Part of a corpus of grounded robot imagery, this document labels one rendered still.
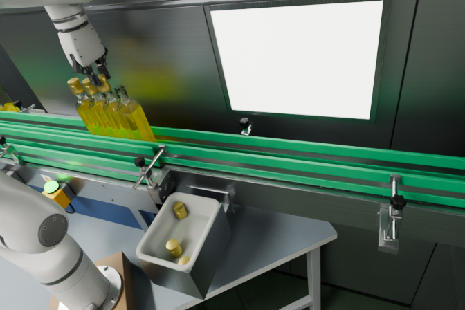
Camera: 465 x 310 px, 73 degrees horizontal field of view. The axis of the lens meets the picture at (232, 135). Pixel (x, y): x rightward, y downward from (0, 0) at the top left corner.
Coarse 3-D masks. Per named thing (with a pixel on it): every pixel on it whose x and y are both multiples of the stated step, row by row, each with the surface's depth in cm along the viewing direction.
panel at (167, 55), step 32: (224, 0) 80; (256, 0) 75; (288, 0) 71; (320, 0) 69; (352, 0) 67; (384, 0) 65; (128, 32) 93; (160, 32) 89; (192, 32) 86; (384, 32) 69; (96, 64) 108; (128, 64) 102; (160, 64) 97; (192, 64) 93; (160, 96) 107; (192, 96) 101; (224, 96) 97
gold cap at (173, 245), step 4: (172, 240) 88; (176, 240) 88; (168, 244) 87; (172, 244) 87; (176, 244) 86; (168, 248) 86; (172, 248) 86; (176, 248) 86; (180, 248) 88; (172, 252) 87; (176, 252) 87; (180, 252) 88; (172, 256) 88; (176, 256) 88
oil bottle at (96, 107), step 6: (102, 96) 101; (90, 102) 100; (96, 102) 99; (102, 102) 99; (90, 108) 100; (96, 108) 99; (102, 108) 99; (96, 114) 101; (102, 114) 100; (96, 120) 103; (102, 120) 102; (108, 120) 102; (102, 126) 104; (108, 126) 103; (102, 132) 107; (108, 132) 106; (114, 132) 105
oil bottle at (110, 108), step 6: (108, 102) 97; (114, 102) 97; (108, 108) 97; (114, 108) 97; (108, 114) 99; (114, 114) 98; (114, 120) 100; (120, 120) 99; (114, 126) 102; (120, 126) 100; (120, 132) 103; (126, 132) 102
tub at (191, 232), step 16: (176, 192) 98; (192, 208) 98; (208, 208) 95; (160, 224) 92; (176, 224) 97; (192, 224) 96; (208, 224) 86; (144, 240) 86; (160, 240) 92; (192, 240) 92; (144, 256) 82; (160, 256) 90; (192, 256) 80
